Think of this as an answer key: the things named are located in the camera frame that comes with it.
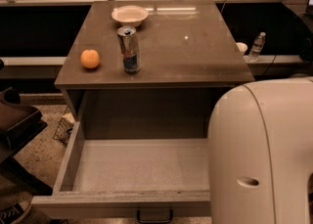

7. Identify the orange fruit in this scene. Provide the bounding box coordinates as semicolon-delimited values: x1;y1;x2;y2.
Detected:
80;49;100;68

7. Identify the black white sneaker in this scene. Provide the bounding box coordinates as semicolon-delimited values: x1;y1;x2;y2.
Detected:
0;201;30;224

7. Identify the white paper bowl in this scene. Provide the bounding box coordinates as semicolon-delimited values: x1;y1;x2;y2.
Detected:
112;6;149;27

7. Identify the small white paper cup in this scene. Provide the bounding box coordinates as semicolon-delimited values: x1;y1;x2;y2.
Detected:
237;42;247;55

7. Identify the wire mesh basket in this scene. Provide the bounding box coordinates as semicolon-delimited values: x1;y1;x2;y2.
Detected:
53;108;75;147

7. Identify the dark brown chair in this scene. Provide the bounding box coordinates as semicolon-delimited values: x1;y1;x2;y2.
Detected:
0;87;52;195

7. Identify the black drawer handle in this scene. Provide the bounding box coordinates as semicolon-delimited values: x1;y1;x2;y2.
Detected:
136;209;174;224

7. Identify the grey cabinet with top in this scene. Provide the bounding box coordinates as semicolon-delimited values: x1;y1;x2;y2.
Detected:
55;0;253;113

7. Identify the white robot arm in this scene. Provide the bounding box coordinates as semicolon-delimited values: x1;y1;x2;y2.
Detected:
208;76;313;224

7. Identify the clear plastic water bottle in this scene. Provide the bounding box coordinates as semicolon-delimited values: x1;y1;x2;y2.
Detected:
248;32;266;63

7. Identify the black cable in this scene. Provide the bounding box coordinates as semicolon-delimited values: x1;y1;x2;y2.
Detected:
262;55;278;77

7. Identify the open grey top drawer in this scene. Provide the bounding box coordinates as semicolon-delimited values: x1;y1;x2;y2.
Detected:
32;88;212;219

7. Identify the silver blue energy drink can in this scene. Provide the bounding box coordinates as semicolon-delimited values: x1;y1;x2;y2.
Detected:
117;25;140;74

